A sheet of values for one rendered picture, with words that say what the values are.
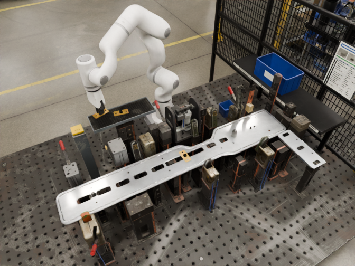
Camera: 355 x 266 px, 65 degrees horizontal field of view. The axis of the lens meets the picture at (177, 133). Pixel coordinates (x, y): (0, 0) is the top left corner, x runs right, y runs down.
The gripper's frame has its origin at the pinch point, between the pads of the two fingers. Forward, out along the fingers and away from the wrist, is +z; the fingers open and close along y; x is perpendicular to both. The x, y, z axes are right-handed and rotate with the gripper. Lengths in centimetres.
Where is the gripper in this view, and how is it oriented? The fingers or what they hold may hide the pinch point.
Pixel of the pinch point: (100, 110)
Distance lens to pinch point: 155.6
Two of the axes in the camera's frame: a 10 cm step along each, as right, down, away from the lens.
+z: 0.1, 6.8, 7.3
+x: 7.2, -5.1, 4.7
